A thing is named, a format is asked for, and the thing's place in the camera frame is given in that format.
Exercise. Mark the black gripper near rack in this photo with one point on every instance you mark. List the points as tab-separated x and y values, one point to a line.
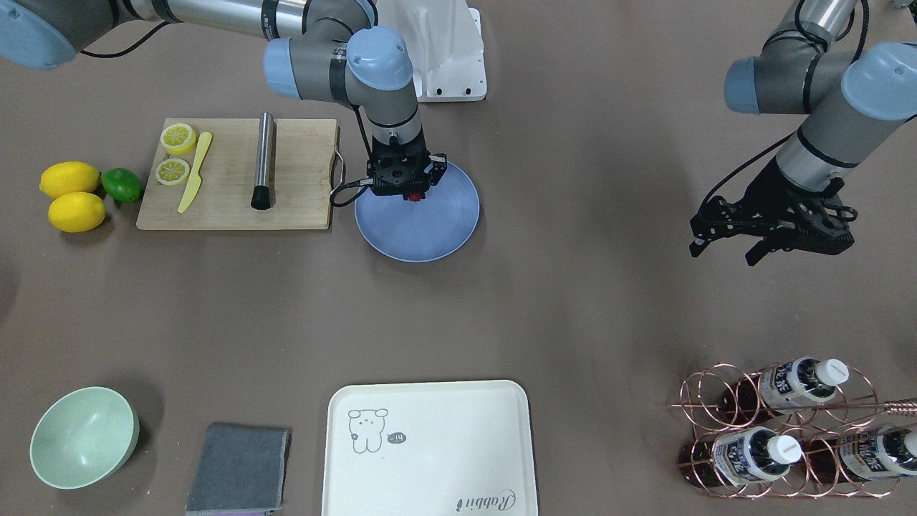
765	192

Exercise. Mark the black gripper near lemons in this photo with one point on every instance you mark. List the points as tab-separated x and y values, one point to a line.
437	166

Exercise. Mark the blue plate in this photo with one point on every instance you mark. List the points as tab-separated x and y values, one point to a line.
426	230

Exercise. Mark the grey robot arm near rack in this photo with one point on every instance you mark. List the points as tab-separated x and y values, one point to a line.
852	101

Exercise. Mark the grey robot arm near lemons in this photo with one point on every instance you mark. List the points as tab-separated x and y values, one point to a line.
329	51

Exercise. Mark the wooden cutting board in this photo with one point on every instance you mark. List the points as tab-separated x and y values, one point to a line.
302	173

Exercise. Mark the steel muddler black tip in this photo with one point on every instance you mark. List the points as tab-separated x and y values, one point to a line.
262	195

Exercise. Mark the top drink bottle white cap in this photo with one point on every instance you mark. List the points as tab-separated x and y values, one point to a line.
781	389

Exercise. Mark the yellow plastic knife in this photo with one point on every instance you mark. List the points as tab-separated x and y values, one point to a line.
194	180

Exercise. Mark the lower drink bottle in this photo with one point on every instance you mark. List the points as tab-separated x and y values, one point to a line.
884	453
754	455

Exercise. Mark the upper lemon half slice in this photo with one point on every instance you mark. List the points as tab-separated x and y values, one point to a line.
178	139

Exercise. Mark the lemon half slice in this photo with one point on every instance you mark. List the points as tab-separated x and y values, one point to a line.
172	171
178	139

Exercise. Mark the lower lemon half slice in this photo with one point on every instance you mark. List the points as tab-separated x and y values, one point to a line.
172	171

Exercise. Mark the green lime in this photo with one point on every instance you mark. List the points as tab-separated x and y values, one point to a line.
122	185

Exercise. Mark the cream rabbit tray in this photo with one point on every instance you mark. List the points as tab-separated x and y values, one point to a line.
437	448

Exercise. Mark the lower whole yellow lemon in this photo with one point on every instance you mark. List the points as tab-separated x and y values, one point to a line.
77	212

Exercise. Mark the whole yellow lemon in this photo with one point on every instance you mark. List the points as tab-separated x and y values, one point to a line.
77	212
69	177

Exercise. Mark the upper whole yellow lemon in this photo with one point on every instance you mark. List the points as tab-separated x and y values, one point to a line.
69	177

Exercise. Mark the grey folded cloth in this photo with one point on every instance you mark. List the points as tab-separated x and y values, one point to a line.
240	471

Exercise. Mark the light green bowl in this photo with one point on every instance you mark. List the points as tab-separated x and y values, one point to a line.
83	438

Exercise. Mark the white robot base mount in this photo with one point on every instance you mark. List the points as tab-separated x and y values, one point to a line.
445	45

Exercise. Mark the copper wire bottle rack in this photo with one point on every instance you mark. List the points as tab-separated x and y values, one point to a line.
856	412

